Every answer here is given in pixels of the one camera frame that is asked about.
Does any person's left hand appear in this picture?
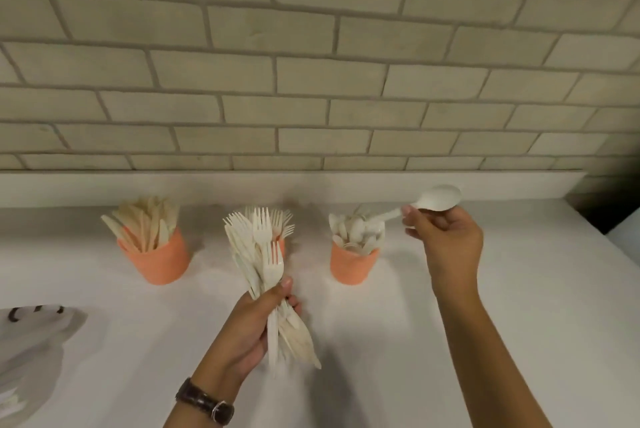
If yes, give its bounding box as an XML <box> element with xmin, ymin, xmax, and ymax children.
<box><xmin>192</xmin><ymin>276</ymin><xmax>305</xmax><ymax>396</ymax></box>

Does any person's right hand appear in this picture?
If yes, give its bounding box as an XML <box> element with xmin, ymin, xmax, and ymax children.
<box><xmin>401</xmin><ymin>206</ymin><xmax>485</xmax><ymax>299</ymax></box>

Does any white plastic cutlery spoon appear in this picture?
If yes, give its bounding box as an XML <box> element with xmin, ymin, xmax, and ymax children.
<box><xmin>369</xmin><ymin>184</ymin><xmax>463</xmax><ymax>223</ymax></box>

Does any bunch of mixed plastic cutlery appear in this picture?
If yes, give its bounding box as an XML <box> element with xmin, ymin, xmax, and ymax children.
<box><xmin>223</xmin><ymin>208</ymin><xmax>323</xmax><ymax>377</ymax></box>

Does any translucent black print plastic bag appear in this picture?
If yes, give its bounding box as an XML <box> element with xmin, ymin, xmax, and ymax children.
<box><xmin>0</xmin><ymin>305</ymin><xmax>89</xmax><ymax>428</ymax></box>

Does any person's left forearm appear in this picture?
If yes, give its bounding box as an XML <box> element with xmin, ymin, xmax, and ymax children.
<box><xmin>165</xmin><ymin>392</ymin><xmax>231</xmax><ymax>428</ymax></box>

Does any person's right forearm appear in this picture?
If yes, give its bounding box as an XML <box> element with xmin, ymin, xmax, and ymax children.
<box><xmin>435</xmin><ymin>290</ymin><xmax>553</xmax><ymax>428</ymax></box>

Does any brown strap wristwatch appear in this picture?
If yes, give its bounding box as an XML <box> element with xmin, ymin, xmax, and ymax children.
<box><xmin>175</xmin><ymin>376</ymin><xmax>236</xmax><ymax>426</ymax></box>

